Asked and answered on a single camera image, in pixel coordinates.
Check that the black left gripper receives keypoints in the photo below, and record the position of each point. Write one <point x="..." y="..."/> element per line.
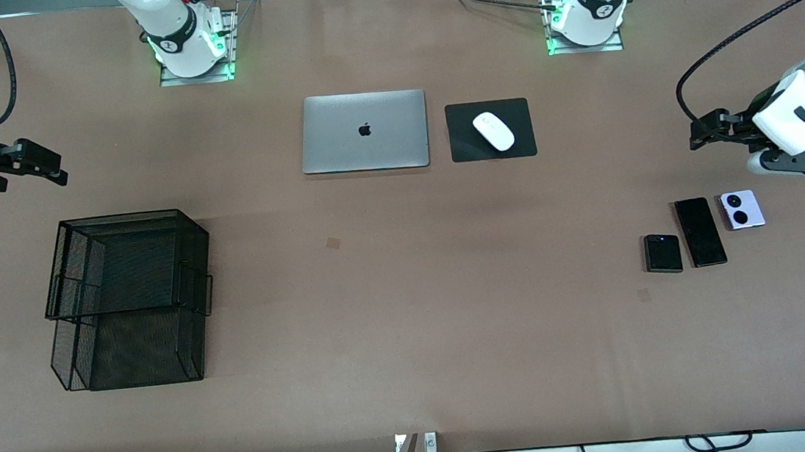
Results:
<point x="746" y="125"/>

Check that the lilac flip phone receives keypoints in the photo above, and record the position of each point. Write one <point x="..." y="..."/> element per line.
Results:
<point x="742" y="210"/>

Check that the large black smartphone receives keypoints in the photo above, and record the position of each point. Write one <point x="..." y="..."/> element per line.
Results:
<point x="700" y="233"/>

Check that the small black flip phone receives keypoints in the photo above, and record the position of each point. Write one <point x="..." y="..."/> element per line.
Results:
<point x="664" y="254"/>

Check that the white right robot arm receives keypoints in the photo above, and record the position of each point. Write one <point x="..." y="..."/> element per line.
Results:
<point x="169" y="27"/>

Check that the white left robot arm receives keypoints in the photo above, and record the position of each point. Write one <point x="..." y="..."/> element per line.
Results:
<point x="804" y="106"/>

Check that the black mesh two-tier tray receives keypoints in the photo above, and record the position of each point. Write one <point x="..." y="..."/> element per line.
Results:
<point x="141" y="347"/>

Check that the white computer mouse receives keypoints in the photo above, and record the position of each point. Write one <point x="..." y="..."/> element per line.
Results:
<point x="494" y="131"/>

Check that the black mouse pad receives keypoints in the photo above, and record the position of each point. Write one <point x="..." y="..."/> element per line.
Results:
<point x="465" y="146"/>

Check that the brown tape patch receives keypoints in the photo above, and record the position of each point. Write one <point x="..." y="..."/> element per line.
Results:
<point x="332" y="243"/>

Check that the silver closed laptop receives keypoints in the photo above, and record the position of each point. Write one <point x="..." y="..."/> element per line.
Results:
<point x="365" y="141"/>

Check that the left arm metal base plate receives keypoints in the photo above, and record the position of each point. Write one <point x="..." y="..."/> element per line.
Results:
<point x="610" y="45"/>

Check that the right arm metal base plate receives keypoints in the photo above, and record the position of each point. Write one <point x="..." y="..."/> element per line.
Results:
<point x="231" y="43"/>

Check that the small white metal bracket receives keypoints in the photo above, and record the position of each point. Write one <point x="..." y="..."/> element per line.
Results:
<point x="431" y="442"/>
<point x="401" y="444"/>

